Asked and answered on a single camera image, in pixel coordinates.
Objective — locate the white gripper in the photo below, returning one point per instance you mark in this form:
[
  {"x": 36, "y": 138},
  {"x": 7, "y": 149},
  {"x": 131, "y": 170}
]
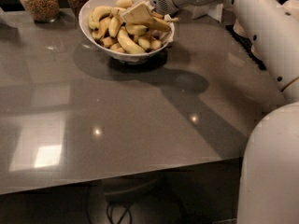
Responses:
[{"x": 140, "y": 14}]

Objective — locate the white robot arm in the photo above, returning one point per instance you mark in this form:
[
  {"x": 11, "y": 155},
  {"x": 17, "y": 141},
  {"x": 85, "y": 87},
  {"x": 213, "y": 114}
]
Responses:
[{"x": 269, "y": 180}]

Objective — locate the back yellow banana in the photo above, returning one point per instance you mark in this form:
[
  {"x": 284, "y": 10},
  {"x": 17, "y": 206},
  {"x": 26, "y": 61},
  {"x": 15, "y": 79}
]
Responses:
[{"x": 124, "y": 3}]

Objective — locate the middle small yellow banana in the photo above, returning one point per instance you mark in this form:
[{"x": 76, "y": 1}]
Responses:
[{"x": 136, "y": 29}]

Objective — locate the white ceramic bowl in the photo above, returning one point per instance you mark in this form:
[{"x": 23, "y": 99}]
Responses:
[{"x": 110, "y": 45}]

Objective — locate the yellow banana centre upright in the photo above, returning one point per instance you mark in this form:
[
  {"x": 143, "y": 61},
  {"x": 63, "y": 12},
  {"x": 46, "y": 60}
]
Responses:
[{"x": 114, "y": 27}]

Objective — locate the yellow banana front right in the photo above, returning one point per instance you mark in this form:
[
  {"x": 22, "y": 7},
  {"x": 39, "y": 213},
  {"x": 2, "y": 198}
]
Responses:
[{"x": 149, "y": 43}]

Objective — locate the front large yellow banana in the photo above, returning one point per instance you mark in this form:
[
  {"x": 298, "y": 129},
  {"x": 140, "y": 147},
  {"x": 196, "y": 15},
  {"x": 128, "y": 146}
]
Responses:
[{"x": 127, "y": 43}]

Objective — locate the left curved yellow banana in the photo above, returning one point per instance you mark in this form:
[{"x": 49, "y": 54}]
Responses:
[{"x": 98, "y": 14}]

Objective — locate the yellow banana left middle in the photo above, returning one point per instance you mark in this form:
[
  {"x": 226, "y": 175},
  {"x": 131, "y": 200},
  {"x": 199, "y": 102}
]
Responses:
[{"x": 102, "y": 29}]

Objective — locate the white folded paper sign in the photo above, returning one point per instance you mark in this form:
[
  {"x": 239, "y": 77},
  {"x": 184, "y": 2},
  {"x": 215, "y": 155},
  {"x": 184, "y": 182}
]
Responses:
[{"x": 214, "y": 11}]

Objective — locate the stack of white bowls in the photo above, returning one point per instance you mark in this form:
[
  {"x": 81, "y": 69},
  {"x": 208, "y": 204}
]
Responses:
[{"x": 239, "y": 29}]

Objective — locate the left glass cereal jar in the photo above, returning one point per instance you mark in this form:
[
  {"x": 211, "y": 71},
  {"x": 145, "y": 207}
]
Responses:
[{"x": 42, "y": 10}]

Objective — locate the black rubber mat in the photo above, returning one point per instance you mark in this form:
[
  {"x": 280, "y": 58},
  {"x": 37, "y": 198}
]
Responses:
[{"x": 246, "y": 45}]

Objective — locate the stack of paper plates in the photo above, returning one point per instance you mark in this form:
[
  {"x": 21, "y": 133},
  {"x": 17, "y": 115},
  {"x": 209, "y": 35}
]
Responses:
[{"x": 291, "y": 6}]

